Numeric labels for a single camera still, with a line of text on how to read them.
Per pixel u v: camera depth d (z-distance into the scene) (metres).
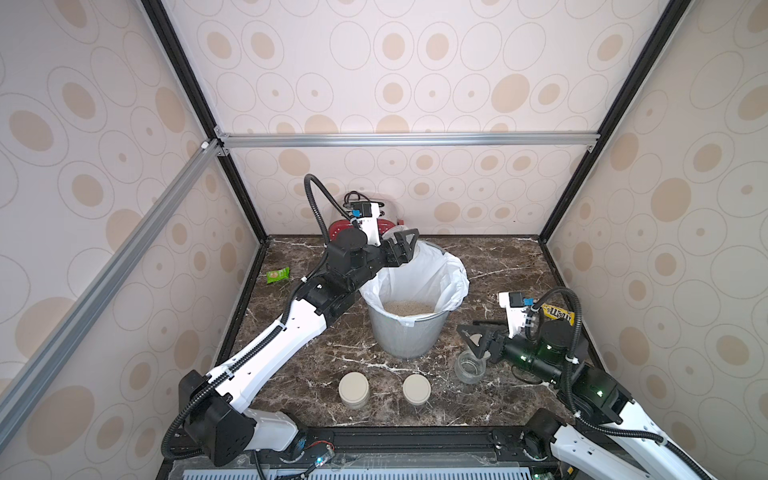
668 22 0.69
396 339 0.80
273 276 1.06
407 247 0.60
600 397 0.47
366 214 0.59
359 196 1.10
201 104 0.82
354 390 0.79
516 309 0.58
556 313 0.97
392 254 0.59
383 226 0.59
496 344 0.56
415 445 0.75
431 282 0.85
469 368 0.88
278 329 0.45
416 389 0.82
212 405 0.38
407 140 1.78
